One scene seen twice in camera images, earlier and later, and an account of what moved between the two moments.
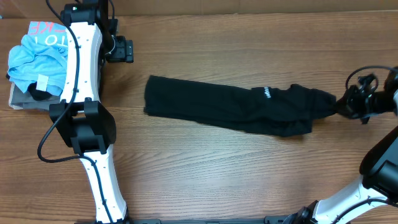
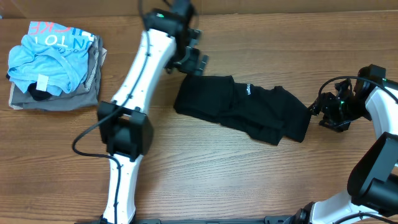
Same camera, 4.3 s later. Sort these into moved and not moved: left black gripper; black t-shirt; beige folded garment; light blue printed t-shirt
Moved: left black gripper; black t-shirt
Not moved: light blue printed t-shirt; beige folded garment
